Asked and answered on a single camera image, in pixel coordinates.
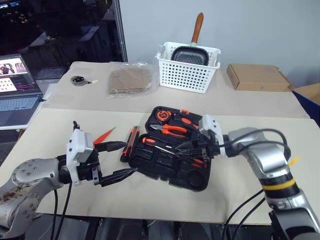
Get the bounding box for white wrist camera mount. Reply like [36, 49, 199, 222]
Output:
[65, 128, 95, 187]
[198, 114, 227, 159]

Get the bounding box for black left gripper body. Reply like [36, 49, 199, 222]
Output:
[76, 147, 104, 188]

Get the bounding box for white perforated plastic basket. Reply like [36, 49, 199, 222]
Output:
[155, 41, 222, 95]

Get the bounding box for grey metal window post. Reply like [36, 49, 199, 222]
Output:
[113, 0, 129, 63]

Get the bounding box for yellow tape tag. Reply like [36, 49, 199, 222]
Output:
[287, 156, 302, 167]

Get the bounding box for grey square pan wooden handle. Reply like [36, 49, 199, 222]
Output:
[170, 12, 210, 67]

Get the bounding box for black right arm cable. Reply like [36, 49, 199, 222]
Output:
[221, 128, 293, 240]

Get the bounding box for orange handled pliers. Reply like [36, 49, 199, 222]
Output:
[149, 122, 188, 138]

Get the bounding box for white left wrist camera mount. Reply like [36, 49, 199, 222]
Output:
[65, 128, 95, 187]

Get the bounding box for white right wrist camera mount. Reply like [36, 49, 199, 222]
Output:
[198, 114, 227, 159]

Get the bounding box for flat brown cardboard box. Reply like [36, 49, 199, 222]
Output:
[226, 63, 298, 92]

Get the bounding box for slim black orange screwdriver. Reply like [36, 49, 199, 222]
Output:
[191, 157, 208, 168]
[140, 136, 176, 154]

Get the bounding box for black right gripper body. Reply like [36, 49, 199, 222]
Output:
[196, 129, 223, 161]

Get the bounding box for stubby black orange screwdriver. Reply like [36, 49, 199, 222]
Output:
[174, 114, 201, 131]

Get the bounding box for open grey laptop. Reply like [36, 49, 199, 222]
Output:
[0, 53, 47, 131]

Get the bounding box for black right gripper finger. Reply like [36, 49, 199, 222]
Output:
[174, 139, 201, 152]
[178, 148, 209, 158]

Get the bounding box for plastic bag of brown sheets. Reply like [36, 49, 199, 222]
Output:
[107, 61, 155, 100]

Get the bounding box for black plastic tool case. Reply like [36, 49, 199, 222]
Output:
[127, 105, 213, 193]

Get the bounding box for orange black tape measure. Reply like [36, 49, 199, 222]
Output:
[155, 109, 173, 122]

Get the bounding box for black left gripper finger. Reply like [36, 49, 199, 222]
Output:
[99, 167, 139, 188]
[93, 141, 126, 153]

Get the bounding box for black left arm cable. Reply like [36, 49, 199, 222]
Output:
[51, 120, 82, 240]

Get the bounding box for open brown cardboard box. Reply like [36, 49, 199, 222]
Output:
[293, 83, 320, 105]

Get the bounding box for clear plastic wrap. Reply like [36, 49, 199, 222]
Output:
[155, 43, 168, 61]

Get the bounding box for black table frame leg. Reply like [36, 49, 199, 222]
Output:
[83, 216, 105, 240]

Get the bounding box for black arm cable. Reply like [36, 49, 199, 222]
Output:
[221, 128, 293, 240]
[51, 120, 82, 240]

